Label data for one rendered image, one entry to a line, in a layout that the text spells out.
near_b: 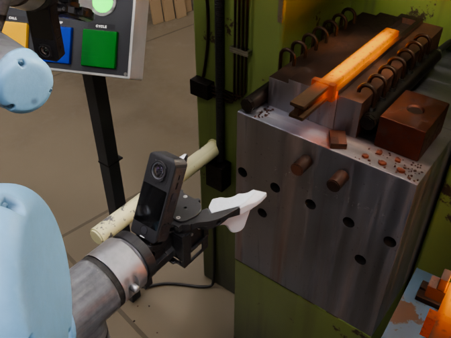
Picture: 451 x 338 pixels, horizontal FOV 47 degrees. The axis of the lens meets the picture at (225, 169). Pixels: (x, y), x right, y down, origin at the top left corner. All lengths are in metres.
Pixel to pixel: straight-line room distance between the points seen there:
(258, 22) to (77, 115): 1.78
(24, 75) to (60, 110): 2.25
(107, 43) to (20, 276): 0.86
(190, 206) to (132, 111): 2.14
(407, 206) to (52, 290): 0.73
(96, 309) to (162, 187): 0.16
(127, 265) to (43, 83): 0.24
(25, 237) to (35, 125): 2.54
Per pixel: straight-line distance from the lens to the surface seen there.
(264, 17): 1.19
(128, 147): 2.54
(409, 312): 0.99
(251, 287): 1.39
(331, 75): 1.01
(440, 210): 1.21
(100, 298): 0.62
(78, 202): 2.28
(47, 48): 0.95
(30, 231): 0.31
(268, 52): 1.22
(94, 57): 1.12
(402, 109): 1.00
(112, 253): 0.64
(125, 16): 1.11
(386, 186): 0.96
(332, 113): 1.01
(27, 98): 0.67
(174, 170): 0.63
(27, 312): 0.30
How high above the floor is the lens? 1.48
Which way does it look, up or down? 39 degrees down
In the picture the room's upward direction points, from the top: straight up
